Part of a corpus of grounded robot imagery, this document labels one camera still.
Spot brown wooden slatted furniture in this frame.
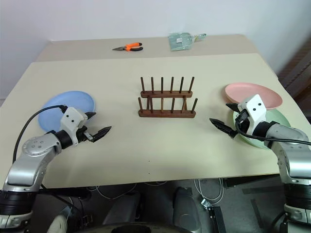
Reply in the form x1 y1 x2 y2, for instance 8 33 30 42
276 40 311 108

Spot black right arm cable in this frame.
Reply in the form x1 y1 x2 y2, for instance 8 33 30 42
235 120 311 146

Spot dark rounded grey shape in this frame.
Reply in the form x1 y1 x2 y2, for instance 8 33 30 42
172 186 203 232

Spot blue plate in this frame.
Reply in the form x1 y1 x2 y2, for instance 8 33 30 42
38 90 96 132

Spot pink-red plate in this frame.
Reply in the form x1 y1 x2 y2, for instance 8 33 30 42
224 83 283 111

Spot black metal bracket with caster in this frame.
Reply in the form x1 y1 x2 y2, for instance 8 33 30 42
199 197 227 233

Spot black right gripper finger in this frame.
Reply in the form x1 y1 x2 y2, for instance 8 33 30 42
209 117 238 139
225 102 241 113

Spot green plate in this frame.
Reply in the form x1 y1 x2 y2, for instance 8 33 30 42
232 109 292 150

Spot orange-handled pliers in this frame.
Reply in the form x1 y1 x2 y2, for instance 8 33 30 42
112 42 144 52

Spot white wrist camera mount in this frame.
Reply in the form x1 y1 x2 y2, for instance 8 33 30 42
60 107 88 131
237 94 268 130

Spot white floor cable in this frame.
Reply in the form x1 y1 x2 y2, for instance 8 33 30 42
193 178 225 205
88 182 138 201

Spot clear plastic bag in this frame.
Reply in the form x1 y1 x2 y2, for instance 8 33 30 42
168 32 195 52

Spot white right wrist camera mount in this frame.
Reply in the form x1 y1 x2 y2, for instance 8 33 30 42
237 94 268 130

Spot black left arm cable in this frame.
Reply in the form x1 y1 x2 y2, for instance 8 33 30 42
12 104 69 164

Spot white rounded shell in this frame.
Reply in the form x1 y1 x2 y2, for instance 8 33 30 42
48 210 72 233

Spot beige table mat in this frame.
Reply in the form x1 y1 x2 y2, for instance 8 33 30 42
0 52 290 189

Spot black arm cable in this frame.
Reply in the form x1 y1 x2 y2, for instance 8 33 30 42
235 120 311 146
12 104 69 164

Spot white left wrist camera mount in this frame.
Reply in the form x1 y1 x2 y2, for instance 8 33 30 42
60 107 88 131

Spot wooden dish rack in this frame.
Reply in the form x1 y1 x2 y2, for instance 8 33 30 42
137 76 199 119

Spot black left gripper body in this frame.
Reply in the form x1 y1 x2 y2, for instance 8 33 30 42
72 125 95 146

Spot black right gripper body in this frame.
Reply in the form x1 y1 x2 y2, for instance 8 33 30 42
233 110 255 137

